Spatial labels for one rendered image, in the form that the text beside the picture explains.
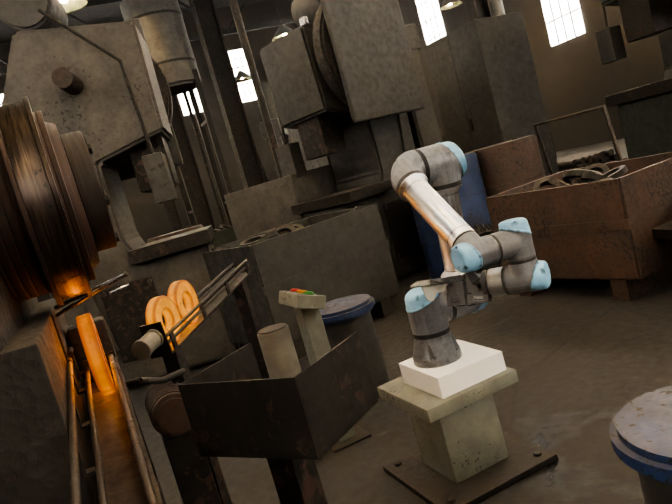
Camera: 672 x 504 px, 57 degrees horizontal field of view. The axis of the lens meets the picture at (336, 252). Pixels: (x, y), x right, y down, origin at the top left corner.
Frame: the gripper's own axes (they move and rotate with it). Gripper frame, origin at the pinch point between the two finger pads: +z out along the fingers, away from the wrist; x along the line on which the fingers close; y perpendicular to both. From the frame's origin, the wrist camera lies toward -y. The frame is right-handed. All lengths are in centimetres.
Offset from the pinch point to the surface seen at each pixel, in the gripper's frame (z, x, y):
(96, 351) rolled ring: 47, -73, 11
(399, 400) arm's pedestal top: 16.1, 10.5, 32.7
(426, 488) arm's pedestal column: 13, 16, 59
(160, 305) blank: 75, -29, -3
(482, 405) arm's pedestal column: -5.3, 22.9, 36.4
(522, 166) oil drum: 41, 304, -109
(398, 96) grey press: 122, 272, -180
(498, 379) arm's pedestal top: -12.4, 19.7, 28.8
